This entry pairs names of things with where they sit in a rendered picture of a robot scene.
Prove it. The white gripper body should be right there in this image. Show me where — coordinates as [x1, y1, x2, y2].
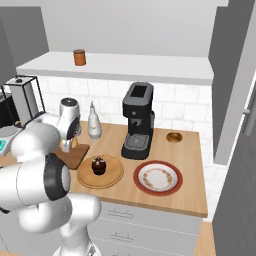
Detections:
[59, 137, 76, 154]

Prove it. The brown cutting board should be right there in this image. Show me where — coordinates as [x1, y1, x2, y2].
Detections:
[53, 143, 91, 171]

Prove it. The round wooden board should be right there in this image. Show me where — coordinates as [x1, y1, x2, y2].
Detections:
[76, 154, 125, 190]

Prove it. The orange-brown jar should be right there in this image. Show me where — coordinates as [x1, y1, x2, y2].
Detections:
[72, 48, 88, 67]

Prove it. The grey open cabinet door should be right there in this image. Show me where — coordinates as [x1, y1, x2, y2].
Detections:
[212, 71, 256, 256]

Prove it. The white bottle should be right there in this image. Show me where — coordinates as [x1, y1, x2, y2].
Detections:
[87, 100, 103, 140]

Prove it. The chocolate cupcake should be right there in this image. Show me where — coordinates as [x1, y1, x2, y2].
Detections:
[91, 156, 108, 176]

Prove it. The white kitchen scale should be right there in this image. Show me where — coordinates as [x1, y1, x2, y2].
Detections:
[0, 125, 24, 156]

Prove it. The black appliance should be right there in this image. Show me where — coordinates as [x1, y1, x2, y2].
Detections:
[0, 90, 20, 129]

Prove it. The black coffee machine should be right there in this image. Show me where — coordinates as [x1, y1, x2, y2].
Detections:
[120, 81, 156, 161]

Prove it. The red-rimmed white plate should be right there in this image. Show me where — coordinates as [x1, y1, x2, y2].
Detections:
[133, 160, 184, 197]

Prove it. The small wooden bowl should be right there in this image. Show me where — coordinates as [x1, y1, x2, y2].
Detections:
[165, 131, 184, 144]

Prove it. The grey drawer front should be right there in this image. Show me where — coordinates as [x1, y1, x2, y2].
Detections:
[97, 200, 203, 235]
[89, 218, 201, 256]

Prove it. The grey drawer handle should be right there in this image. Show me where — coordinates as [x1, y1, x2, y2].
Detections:
[106, 208, 135, 219]
[109, 232, 135, 242]

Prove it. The white wall shelf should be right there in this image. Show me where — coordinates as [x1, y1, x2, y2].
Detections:
[15, 50, 215, 87]

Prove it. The grey wall cabinet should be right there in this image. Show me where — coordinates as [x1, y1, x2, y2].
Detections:
[0, 5, 50, 87]
[207, 0, 256, 166]

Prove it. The grey cabinet door handle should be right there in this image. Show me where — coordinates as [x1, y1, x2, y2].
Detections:
[242, 107, 256, 137]

